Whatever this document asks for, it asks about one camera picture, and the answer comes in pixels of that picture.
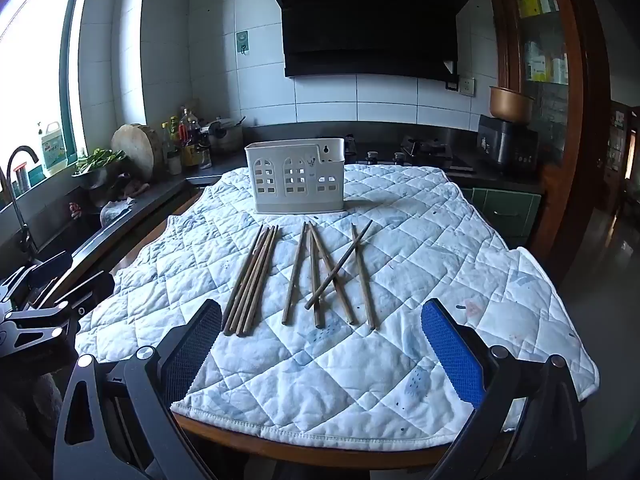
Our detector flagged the green leafy vegetables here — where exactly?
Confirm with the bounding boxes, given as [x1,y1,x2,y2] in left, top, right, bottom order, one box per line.
[74,147,129,176]

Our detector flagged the metal bowl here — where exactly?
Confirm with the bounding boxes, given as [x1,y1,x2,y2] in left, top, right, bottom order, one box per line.
[71,162,126,191]

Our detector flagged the white quilted blanket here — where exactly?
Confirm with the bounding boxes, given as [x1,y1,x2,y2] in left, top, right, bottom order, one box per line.
[75,162,601,453]

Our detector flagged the white plastic utensil holder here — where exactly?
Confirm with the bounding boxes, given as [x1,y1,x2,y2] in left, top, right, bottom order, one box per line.
[244,138,347,214]

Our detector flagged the brown crumpled cloth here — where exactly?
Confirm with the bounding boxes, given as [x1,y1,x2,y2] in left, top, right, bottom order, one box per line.
[116,179,151,197]

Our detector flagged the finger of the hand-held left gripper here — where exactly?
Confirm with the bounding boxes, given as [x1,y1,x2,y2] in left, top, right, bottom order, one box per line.
[0,251,75,311]
[0,272,117,358]

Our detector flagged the white rag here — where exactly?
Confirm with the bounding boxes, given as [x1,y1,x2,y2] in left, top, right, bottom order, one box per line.
[99,197,137,227]

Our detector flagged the white detergent jug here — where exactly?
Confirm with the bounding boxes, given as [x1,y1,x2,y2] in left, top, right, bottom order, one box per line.
[39,120,69,177]

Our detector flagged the steel sink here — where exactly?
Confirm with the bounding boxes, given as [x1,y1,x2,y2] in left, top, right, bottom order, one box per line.
[0,195,108,271]

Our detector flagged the steel pot with lid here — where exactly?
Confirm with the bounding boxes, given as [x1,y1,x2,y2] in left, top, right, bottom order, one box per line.
[201,116,247,157]

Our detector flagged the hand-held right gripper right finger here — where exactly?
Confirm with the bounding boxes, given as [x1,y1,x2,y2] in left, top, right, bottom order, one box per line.
[421,298,588,480]

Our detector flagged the wooden glass-door cabinet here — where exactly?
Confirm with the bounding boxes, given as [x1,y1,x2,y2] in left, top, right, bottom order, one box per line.
[484,0,613,281]

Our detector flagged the green base cabinet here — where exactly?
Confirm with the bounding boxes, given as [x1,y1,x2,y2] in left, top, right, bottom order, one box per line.
[459,186,544,239]

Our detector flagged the black rice cooker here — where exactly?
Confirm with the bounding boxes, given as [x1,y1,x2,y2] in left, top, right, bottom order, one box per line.
[476,114,540,175]

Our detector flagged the large oil bottle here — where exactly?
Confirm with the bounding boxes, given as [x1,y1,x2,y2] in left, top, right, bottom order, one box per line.
[179,106,202,168]

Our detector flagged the black range hood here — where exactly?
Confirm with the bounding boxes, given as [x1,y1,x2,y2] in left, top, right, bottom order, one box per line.
[264,0,476,81]

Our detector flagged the wooden chopstick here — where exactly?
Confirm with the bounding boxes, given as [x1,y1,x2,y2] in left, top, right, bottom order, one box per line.
[223,224,264,335]
[308,225,324,330]
[350,223,377,331]
[307,220,356,326]
[230,226,271,336]
[281,221,307,326]
[304,219,374,310]
[243,225,280,337]
[237,226,276,337]

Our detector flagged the black gas stove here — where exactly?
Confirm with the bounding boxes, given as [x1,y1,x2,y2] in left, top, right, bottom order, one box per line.
[345,134,476,173]

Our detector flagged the cardboard boxes behind glass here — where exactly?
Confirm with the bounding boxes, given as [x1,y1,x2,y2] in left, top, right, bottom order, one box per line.
[517,0,571,86]

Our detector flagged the round wooden cutting board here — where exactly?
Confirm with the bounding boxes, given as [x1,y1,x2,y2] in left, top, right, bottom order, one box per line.
[110,123,164,182]

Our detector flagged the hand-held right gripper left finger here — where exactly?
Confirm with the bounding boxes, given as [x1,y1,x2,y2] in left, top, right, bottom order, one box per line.
[52,299,223,480]

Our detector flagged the window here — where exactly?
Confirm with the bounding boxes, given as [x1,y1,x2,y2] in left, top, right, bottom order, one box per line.
[0,0,98,201]

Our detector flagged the black faucet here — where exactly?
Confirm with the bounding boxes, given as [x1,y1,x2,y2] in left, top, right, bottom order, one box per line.
[0,146,42,266]

